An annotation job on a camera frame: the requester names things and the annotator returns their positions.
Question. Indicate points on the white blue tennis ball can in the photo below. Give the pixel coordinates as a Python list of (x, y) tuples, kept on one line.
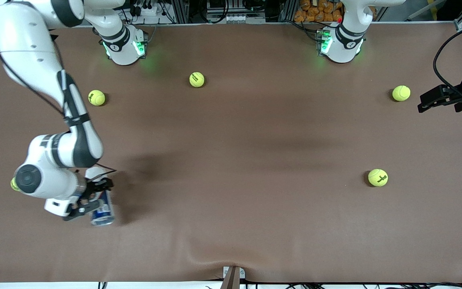
[(103, 210)]

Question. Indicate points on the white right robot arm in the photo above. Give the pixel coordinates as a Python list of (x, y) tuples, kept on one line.
[(30, 48)]

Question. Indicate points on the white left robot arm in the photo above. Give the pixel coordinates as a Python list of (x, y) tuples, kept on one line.
[(345, 44)]

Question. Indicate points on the yellow tennis ball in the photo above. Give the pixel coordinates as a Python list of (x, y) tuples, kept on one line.
[(197, 79), (13, 184), (401, 93), (96, 97), (377, 177)]

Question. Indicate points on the brown table mat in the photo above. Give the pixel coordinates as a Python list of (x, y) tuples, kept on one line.
[(231, 224)]

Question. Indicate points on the orange snack bags pile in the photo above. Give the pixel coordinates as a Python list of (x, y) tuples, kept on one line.
[(319, 10)]

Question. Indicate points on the white power strip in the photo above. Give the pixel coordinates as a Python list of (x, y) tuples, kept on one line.
[(150, 11)]

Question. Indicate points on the grey equipment box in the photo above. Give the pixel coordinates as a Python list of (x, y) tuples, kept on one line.
[(235, 12)]

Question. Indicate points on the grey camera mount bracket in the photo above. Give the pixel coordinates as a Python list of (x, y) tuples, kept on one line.
[(233, 277)]

